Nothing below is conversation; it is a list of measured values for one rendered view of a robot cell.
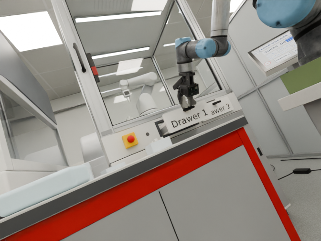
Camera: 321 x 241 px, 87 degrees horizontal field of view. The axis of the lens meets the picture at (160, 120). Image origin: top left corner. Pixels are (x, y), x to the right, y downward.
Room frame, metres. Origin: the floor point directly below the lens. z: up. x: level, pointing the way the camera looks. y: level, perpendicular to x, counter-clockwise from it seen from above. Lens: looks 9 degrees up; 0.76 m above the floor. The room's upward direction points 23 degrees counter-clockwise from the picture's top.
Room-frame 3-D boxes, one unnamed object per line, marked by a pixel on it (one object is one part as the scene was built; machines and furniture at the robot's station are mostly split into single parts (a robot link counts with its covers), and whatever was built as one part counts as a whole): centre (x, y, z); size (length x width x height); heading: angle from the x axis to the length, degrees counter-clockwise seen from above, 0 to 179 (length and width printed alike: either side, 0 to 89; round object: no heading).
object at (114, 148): (1.55, 0.04, 0.87); 1.02 x 0.95 x 0.14; 112
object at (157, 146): (0.73, 0.05, 0.78); 0.12 x 0.08 x 0.04; 20
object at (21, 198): (0.38, 0.28, 0.78); 0.15 x 0.10 x 0.04; 98
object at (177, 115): (0.95, -0.15, 0.87); 0.29 x 0.02 x 0.11; 112
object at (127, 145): (0.94, 0.20, 0.88); 0.07 x 0.05 x 0.07; 112
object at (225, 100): (1.20, -0.39, 0.87); 0.29 x 0.02 x 0.11; 112
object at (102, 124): (1.54, 0.04, 1.47); 1.02 x 0.95 x 1.04; 112
